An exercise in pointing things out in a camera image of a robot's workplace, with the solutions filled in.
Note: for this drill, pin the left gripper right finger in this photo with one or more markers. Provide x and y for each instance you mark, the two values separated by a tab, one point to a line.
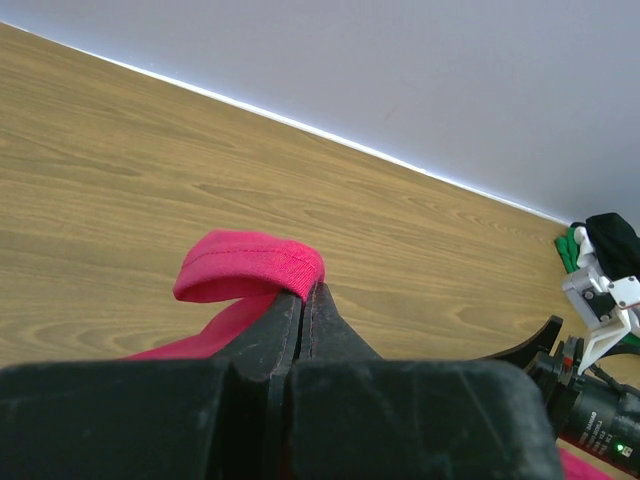
354	415

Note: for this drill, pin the pink t shirt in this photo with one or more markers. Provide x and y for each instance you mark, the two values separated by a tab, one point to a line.
246	270

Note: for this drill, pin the folded white t shirt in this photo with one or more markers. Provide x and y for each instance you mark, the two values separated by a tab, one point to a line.
586	251

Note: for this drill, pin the folded black t shirt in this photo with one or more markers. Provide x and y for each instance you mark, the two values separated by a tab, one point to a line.
616	245

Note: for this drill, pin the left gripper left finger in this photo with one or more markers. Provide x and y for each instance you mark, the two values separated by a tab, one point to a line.
213	418

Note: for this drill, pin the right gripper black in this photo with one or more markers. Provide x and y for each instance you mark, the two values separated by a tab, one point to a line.
586	406

